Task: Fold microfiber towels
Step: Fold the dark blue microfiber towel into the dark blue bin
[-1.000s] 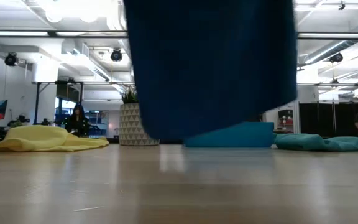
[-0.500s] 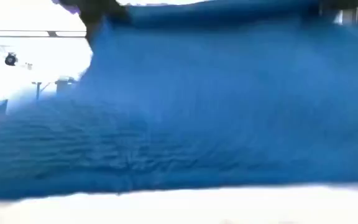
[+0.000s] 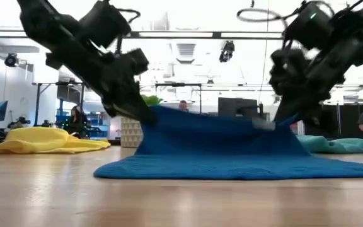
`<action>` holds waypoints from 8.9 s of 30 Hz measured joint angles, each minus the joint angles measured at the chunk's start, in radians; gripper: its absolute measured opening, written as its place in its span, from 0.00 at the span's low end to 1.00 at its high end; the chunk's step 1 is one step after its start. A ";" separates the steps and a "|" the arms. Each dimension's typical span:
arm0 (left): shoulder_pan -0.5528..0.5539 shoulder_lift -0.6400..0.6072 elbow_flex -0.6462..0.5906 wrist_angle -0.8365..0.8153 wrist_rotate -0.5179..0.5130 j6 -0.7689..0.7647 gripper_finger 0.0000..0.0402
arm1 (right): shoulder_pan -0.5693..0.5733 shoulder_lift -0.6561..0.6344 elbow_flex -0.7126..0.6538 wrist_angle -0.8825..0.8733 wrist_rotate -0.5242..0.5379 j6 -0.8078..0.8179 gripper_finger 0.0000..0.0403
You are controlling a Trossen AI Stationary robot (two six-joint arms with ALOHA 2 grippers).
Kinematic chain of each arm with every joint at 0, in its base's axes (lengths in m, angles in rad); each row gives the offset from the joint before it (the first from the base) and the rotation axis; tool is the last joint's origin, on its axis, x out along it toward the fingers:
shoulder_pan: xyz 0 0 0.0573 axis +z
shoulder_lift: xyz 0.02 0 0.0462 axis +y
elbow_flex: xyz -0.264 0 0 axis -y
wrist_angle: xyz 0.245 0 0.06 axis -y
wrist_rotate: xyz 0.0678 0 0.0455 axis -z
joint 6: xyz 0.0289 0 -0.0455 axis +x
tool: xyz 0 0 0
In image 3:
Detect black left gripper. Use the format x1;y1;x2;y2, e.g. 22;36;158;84
83;52;158;127

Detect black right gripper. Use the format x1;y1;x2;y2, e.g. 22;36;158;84
274;37;363;130

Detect teal microfiber towel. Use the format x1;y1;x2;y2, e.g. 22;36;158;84
296;134;363;154

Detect blue microfiber towel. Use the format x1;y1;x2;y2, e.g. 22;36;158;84
93;105;363;181

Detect yellow microfiber towel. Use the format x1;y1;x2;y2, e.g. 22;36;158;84
0;127;112;155

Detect green artificial succulent plant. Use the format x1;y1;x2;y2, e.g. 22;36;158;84
142;94;163;107

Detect black room divider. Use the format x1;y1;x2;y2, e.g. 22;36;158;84
323;103;363;139

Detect black monitor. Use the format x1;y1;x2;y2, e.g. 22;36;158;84
217;96;264;119

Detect black track spotlight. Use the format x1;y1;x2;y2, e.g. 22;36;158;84
218;40;236;64
4;52;19;67

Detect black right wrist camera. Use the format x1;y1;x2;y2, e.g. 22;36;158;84
268;49;310;95

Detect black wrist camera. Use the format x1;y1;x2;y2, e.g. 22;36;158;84
127;48;150;76
268;49;310;95

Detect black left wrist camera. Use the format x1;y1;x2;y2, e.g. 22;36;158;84
127;48;150;76

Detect black metal frame stand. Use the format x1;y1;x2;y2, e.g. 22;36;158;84
154;83;203;114
32;81;86;127

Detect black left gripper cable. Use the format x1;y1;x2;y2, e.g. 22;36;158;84
114;8;142;56

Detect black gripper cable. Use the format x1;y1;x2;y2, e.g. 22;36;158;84
236;8;299;23
114;8;142;56

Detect silver ceiling air duct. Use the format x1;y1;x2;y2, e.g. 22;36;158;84
175;42;198;64

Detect black overhead frame bar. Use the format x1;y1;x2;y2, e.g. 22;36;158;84
0;30;285;40

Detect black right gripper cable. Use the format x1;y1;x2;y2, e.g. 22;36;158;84
236;8;299;23

